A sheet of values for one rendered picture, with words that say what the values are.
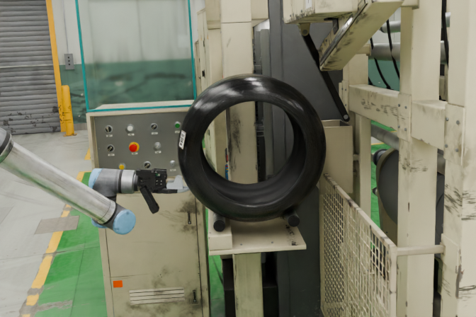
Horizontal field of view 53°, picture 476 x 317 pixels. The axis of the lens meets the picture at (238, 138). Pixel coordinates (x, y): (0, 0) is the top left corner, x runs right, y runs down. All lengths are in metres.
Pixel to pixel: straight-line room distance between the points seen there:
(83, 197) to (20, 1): 9.40
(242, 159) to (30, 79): 9.01
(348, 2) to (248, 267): 1.31
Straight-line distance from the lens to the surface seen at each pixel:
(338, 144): 2.11
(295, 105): 1.73
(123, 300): 2.78
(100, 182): 1.87
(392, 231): 2.59
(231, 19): 2.08
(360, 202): 2.22
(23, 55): 10.90
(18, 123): 11.03
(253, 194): 2.05
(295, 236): 1.96
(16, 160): 1.60
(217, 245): 1.85
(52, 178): 1.65
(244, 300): 2.37
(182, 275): 2.68
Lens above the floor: 1.54
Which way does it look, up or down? 11 degrees down
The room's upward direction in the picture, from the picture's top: 3 degrees counter-clockwise
